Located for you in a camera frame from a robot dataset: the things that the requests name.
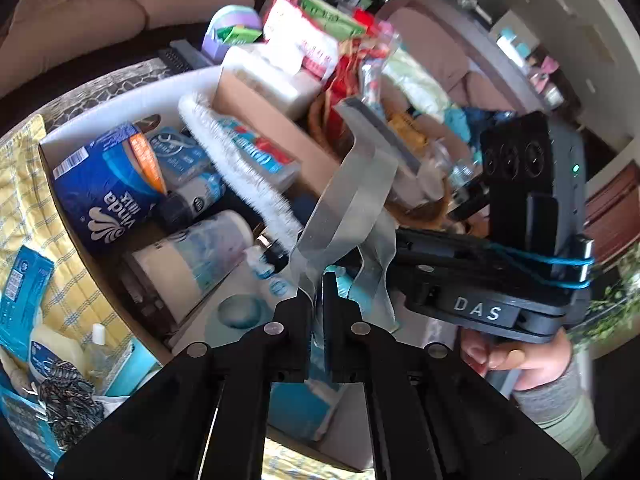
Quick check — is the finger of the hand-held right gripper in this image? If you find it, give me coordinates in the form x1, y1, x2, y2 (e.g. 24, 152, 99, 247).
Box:
395, 227, 493, 262
399, 255, 493, 289

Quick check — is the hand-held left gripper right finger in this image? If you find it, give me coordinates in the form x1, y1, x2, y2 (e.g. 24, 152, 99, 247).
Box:
322, 272, 583, 480

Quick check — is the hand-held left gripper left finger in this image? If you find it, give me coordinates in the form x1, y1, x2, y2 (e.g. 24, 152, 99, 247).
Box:
54, 295, 313, 480

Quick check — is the clear plastic strip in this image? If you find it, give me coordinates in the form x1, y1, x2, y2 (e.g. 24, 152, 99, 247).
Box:
292, 97, 421, 331

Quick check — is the long white bottle brush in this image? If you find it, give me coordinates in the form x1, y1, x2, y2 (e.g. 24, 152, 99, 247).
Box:
178, 91, 306, 261

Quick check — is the clear plastic juice bottle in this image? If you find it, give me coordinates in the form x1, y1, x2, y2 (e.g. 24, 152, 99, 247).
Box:
215, 115, 301, 191

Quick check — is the white cardboard box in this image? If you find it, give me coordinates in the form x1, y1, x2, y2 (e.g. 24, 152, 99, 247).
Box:
37, 65, 401, 461

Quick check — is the person's right forearm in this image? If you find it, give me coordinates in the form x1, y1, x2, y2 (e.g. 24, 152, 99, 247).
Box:
512, 360, 608, 466

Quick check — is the person's right hand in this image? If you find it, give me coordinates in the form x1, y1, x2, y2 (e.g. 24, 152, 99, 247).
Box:
459, 329, 573, 392

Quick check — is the wicker basket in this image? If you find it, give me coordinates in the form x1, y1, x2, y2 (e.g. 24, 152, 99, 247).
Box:
307, 92, 451, 231

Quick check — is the white blue printed pack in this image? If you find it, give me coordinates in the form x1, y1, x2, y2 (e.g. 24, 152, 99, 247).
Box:
205, 260, 301, 341

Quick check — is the dark blue cloth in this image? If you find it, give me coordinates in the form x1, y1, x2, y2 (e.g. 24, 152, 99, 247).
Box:
442, 105, 501, 146

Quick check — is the green potted plant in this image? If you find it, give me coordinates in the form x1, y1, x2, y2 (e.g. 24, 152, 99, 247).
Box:
575, 260, 640, 346

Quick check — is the teal paper box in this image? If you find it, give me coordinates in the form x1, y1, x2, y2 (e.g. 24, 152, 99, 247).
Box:
106, 337, 162, 397

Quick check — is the small dark capped bottle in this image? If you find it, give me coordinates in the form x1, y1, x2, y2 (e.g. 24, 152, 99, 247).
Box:
159, 174, 227, 233

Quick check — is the small clear bottle white cap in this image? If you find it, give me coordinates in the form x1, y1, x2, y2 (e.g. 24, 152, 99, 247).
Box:
87, 324, 123, 391

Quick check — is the red snack bag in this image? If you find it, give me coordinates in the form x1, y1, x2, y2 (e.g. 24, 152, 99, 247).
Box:
327, 35, 401, 126

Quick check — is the blue dental floss box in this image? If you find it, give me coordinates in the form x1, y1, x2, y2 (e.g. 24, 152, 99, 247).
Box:
147, 127, 211, 186

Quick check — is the blue toilet paper pack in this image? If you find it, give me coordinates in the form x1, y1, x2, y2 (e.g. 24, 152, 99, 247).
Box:
52, 122, 168, 256

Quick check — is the black patterned cloth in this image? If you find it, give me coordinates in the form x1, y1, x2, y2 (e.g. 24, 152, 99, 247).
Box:
36, 360, 106, 453

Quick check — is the white soft pack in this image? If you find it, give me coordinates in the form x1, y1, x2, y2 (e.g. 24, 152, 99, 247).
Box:
29, 324, 87, 383

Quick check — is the white tissue pack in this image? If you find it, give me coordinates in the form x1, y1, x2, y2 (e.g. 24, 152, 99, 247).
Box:
220, 45, 323, 118

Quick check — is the white red-printed bag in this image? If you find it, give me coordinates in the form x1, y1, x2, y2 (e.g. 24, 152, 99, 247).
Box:
263, 0, 341, 80

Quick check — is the blue printed carton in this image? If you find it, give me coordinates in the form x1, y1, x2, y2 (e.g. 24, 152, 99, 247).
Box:
0, 245, 55, 351

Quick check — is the green sachet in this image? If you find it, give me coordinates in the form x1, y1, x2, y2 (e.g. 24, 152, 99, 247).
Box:
215, 25, 263, 46

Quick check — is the black remote control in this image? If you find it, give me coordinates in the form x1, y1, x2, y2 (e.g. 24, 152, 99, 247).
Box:
159, 40, 221, 72

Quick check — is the yellow plaid tablecloth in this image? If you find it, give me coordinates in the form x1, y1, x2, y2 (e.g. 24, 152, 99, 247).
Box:
0, 115, 371, 480

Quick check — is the purple plastic container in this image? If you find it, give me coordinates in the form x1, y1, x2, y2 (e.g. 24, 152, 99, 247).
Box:
201, 4, 264, 63

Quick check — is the brown fabric sofa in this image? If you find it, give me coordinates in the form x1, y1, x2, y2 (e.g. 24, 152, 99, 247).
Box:
0, 0, 256, 98

